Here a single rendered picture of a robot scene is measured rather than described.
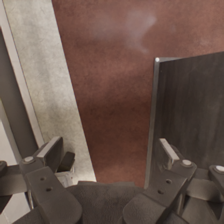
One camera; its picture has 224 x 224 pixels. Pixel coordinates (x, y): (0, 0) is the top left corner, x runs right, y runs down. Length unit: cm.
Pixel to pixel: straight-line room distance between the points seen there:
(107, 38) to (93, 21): 13
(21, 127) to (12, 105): 10
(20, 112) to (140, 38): 76
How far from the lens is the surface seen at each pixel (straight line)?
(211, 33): 119
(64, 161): 109
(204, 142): 55
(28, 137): 80
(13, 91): 77
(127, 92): 103
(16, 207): 35
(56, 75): 108
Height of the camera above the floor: 102
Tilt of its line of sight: 75 degrees down
